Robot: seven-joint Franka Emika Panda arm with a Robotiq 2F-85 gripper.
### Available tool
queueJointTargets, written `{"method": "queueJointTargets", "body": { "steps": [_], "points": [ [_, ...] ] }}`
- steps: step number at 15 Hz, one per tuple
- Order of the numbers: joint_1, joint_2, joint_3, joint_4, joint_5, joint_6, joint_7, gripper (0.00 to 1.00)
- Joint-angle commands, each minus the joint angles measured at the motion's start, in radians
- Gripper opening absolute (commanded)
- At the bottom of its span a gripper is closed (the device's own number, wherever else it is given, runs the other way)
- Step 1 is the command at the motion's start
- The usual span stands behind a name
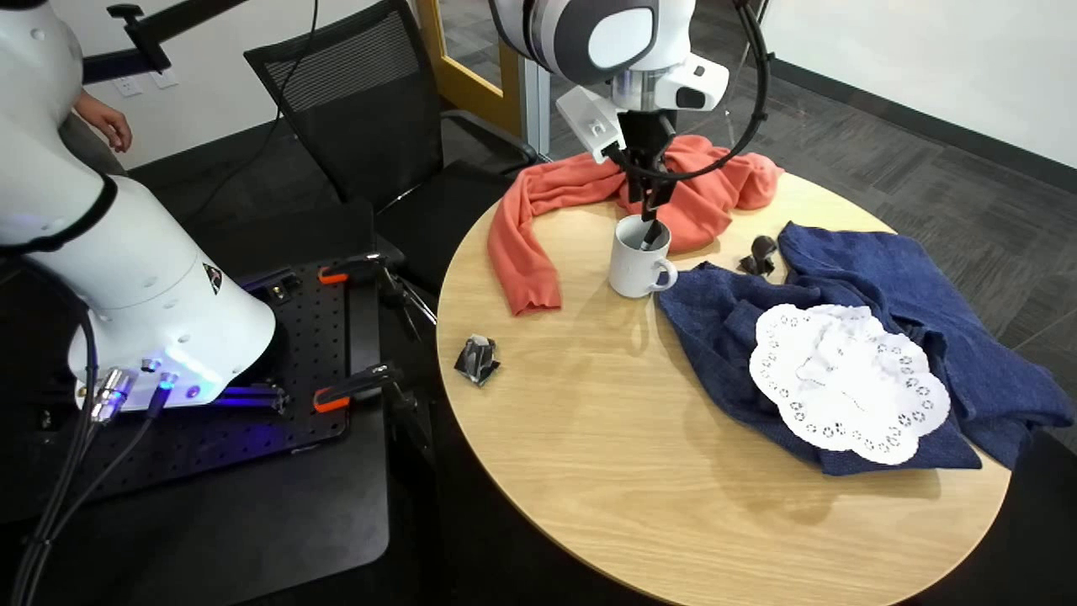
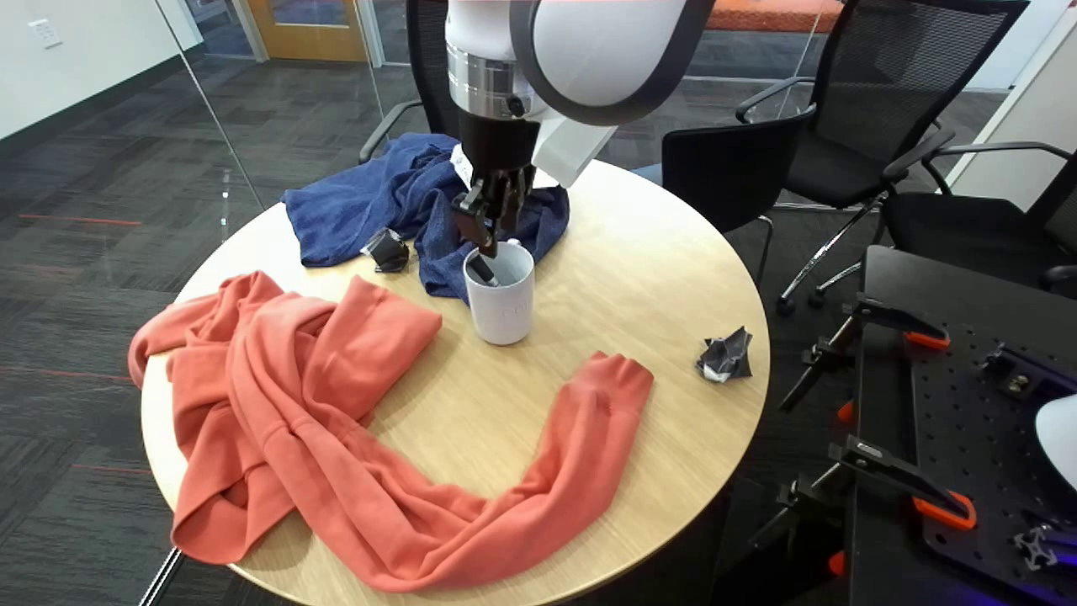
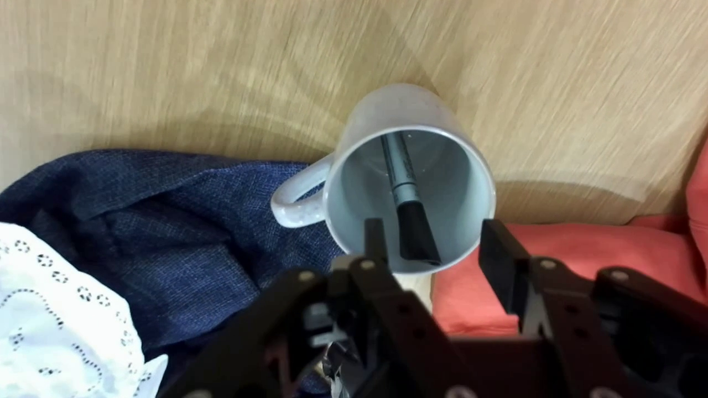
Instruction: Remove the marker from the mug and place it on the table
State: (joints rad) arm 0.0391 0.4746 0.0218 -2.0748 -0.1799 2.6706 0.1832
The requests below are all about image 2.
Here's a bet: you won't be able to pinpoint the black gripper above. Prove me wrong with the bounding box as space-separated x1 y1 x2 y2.
451 107 546 260

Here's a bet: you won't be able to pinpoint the white ceramic mug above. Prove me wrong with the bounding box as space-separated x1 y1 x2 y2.
461 237 537 348

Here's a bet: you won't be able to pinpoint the small dark round object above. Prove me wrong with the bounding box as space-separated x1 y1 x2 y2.
365 226 415 277

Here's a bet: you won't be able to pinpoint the navy blue cloth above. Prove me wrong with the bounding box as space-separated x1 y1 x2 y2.
281 130 571 304

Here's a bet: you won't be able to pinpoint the wooden door with window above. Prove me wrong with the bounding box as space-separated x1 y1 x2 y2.
244 0 369 66

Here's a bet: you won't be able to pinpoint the black binder clip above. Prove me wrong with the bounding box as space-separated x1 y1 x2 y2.
692 323 756 386

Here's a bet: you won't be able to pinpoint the orange cloth garment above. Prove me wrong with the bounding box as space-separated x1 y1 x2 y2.
125 268 655 595

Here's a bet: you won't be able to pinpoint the orange bench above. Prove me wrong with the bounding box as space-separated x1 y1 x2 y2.
702 0 849 37

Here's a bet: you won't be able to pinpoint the black clamp orange tips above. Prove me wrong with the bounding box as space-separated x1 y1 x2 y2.
769 434 981 556
775 293 957 413

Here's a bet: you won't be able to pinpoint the black robot cart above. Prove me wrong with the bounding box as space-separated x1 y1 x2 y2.
841 244 1077 606

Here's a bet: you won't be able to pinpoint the black mesh office chair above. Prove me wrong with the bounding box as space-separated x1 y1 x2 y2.
659 0 1037 319

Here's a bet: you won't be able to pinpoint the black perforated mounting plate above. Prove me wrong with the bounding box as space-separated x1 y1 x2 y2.
906 345 1077 604

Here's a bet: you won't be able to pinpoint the grey connector block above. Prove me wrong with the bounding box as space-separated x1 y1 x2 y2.
980 341 1068 404

